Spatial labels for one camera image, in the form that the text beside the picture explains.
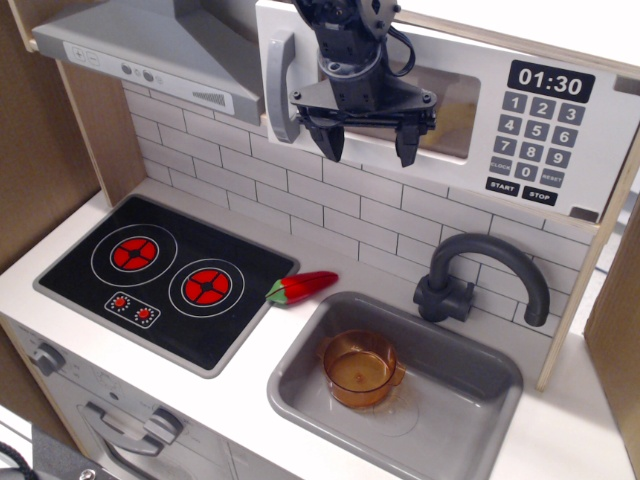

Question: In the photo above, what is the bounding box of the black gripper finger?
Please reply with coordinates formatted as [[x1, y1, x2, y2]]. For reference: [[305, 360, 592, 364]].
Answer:
[[395, 124, 421, 167], [305, 122, 345, 162]]

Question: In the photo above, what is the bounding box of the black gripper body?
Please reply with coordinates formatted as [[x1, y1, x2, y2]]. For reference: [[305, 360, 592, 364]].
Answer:
[[289, 56, 437, 133]]

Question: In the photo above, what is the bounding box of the white toy microwave door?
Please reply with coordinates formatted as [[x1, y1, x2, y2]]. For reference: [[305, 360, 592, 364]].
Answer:
[[256, 1, 639, 223]]

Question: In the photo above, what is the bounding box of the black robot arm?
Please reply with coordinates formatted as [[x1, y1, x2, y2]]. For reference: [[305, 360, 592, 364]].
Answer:
[[289, 1, 437, 167]]

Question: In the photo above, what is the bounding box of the yellow toy banana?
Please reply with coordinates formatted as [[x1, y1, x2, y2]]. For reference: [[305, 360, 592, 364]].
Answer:
[[436, 102, 477, 132]]

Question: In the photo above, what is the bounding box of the red toy chili pepper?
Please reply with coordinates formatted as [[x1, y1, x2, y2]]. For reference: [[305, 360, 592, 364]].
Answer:
[[265, 271, 339, 305]]

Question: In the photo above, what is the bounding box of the grey toy range hood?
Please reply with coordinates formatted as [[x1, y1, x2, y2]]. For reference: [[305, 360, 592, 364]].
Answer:
[[33, 1, 265, 125]]

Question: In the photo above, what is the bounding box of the dark grey toy faucet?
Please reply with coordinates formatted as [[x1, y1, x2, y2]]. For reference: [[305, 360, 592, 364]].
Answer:
[[413, 233, 551, 328]]

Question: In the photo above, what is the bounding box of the black toy stove top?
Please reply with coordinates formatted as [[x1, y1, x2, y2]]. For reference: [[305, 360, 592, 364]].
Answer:
[[34, 196, 299, 378]]

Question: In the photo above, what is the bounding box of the orange transparent plastic pot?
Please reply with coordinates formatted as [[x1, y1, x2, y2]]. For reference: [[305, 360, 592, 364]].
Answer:
[[316, 329, 406, 408]]

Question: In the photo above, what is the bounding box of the grey toy sink basin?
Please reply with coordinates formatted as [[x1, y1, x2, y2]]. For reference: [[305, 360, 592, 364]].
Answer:
[[267, 292, 523, 479]]

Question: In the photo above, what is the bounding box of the brown cardboard box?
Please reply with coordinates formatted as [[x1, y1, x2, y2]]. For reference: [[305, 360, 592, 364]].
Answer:
[[584, 205, 639, 477]]

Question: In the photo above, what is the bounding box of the grey oven knob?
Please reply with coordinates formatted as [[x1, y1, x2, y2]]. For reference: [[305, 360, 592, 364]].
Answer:
[[30, 343, 66, 377]]

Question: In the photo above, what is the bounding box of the wooden toy kitchen frame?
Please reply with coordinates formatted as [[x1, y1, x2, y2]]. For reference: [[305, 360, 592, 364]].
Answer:
[[0, 0, 640, 480]]

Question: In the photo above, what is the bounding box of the black cable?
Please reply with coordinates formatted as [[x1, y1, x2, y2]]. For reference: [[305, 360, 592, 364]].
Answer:
[[0, 440, 36, 480]]

